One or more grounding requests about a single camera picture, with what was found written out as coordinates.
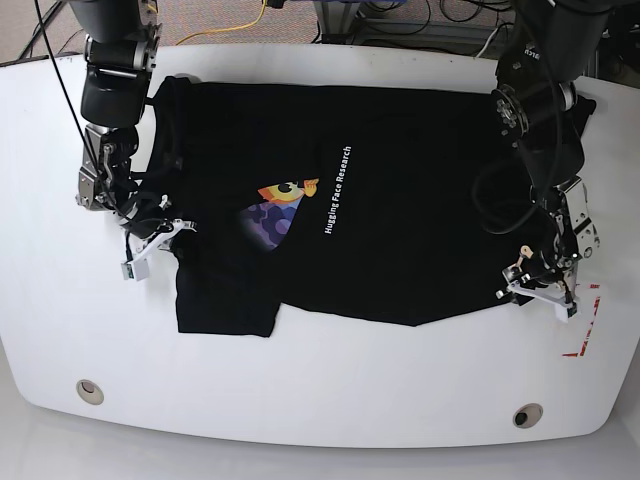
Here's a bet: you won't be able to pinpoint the black cables on carpet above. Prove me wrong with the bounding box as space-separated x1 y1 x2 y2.
17 0 66 59

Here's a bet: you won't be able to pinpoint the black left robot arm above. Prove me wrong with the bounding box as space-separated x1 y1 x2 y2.
475 1 615 321

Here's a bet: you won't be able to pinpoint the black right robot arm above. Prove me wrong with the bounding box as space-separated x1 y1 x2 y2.
71 1 195 279

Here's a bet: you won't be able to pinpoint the red tape rectangle marking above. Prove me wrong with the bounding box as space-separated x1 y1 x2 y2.
560 282 605 359

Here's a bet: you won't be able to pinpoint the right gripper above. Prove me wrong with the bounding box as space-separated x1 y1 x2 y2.
124 218 196 263

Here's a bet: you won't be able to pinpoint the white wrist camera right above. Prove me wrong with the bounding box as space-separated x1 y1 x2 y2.
121 258 150 281

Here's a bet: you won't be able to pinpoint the white cable on floor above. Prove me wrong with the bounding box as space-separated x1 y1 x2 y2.
474 24 501 59

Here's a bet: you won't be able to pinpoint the table cable grommet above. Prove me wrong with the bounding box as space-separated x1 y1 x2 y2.
513 403 544 429
76 379 105 406

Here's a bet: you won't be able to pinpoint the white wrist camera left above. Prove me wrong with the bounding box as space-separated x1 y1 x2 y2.
554 300 581 324

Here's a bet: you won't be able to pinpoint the yellow cable on floor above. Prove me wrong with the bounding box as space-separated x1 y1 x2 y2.
174 0 266 47

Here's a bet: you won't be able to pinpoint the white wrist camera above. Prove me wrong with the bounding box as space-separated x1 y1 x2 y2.
121 258 150 281
554 300 581 324

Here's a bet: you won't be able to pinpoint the right table cable grommet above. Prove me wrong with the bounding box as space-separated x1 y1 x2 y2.
513 403 544 429

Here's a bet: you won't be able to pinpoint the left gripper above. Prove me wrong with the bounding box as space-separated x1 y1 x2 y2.
496 260 580 308

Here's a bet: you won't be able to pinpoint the left table cable grommet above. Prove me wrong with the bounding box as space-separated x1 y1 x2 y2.
76 379 105 406

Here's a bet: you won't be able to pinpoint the black t-shirt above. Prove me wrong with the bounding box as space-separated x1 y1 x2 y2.
149 76 576 337

